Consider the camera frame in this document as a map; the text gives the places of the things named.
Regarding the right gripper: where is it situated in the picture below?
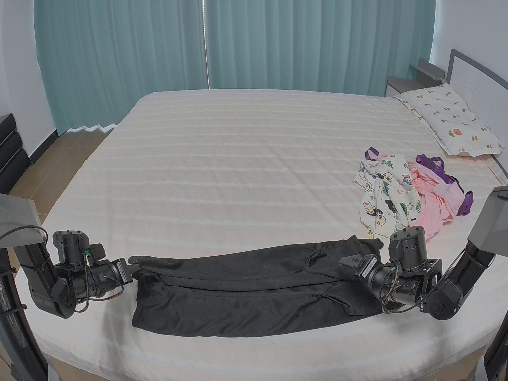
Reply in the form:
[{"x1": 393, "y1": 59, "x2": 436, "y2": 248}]
[{"x1": 359, "y1": 254, "x2": 393, "y2": 298}]

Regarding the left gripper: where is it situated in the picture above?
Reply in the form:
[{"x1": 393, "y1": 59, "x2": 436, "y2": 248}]
[{"x1": 99, "y1": 258, "x2": 134, "y2": 291}]

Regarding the black T-shirt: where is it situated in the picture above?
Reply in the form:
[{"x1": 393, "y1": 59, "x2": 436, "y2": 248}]
[{"x1": 127, "y1": 234, "x2": 386, "y2": 338}]

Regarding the bed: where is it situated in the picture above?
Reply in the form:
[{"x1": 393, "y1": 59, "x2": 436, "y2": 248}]
[{"x1": 18, "y1": 48, "x2": 508, "y2": 381}]

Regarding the white printed pyjama garment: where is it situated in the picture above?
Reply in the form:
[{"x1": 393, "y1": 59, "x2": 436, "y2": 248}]
[{"x1": 354, "y1": 153, "x2": 422, "y2": 240}]

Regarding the pink garment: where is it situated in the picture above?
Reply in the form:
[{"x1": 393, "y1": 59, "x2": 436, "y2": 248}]
[{"x1": 408, "y1": 161, "x2": 465, "y2": 242}]

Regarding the purple garment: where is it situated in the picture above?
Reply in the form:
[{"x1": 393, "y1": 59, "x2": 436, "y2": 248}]
[{"x1": 364, "y1": 147, "x2": 474, "y2": 217}]

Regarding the black chest of drawers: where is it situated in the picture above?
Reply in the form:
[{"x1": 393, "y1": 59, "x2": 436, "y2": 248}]
[{"x1": 0, "y1": 114, "x2": 30, "y2": 191}]

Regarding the white printed pillow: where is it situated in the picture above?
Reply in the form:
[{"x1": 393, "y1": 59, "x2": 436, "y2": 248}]
[{"x1": 392, "y1": 85, "x2": 506, "y2": 157}]

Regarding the grey bedside table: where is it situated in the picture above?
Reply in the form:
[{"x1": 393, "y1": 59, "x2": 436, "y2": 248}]
[{"x1": 386, "y1": 58, "x2": 445, "y2": 96}]

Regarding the blue-green curtain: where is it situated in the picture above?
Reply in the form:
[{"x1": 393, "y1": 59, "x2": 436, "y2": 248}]
[
  {"x1": 204, "y1": 0, "x2": 437, "y2": 95},
  {"x1": 34, "y1": 0, "x2": 210, "y2": 135}
]

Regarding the black cable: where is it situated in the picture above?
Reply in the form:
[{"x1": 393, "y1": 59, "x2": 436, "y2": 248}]
[
  {"x1": 0, "y1": 225, "x2": 49, "y2": 250},
  {"x1": 380, "y1": 292, "x2": 417, "y2": 315}
]

